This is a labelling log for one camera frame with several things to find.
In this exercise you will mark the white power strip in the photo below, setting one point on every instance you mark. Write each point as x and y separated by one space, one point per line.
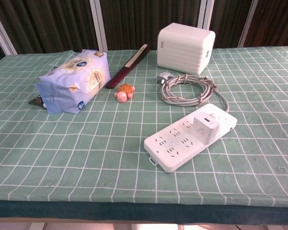
172 148

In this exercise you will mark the white charger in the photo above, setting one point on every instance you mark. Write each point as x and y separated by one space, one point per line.
204 131

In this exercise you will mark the pink turtle toy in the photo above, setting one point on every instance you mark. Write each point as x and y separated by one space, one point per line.
123 94

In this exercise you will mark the dark red folded fan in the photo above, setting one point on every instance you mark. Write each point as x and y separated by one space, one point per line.
127 69

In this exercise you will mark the green checked tablecloth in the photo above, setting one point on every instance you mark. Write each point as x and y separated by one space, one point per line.
86 143

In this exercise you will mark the white ribbed box appliance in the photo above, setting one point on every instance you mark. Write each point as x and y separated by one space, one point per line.
182 52

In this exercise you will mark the blue tissue pack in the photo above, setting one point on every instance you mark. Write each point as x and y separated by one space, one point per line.
74 79

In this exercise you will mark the dark snack wrapper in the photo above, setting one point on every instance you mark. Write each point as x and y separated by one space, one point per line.
36 101

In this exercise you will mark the white frame post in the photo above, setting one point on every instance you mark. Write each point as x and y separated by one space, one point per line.
4 36
98 26
207 16
246 24

